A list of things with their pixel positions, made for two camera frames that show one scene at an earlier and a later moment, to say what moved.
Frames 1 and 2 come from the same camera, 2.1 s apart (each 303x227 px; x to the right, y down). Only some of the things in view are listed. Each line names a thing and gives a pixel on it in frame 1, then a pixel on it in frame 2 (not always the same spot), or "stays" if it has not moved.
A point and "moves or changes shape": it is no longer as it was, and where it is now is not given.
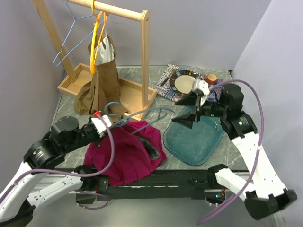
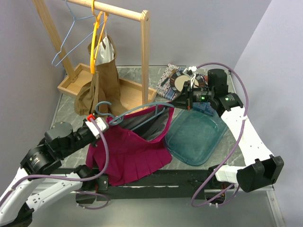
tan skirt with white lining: [104, 87] stays
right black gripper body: [195, 117] -> [188, 93]
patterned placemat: [163, 89] stays
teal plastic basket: [193, 146] stays
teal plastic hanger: [124, 121] -> [115, 119]
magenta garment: [138, 151] moves or changes shape
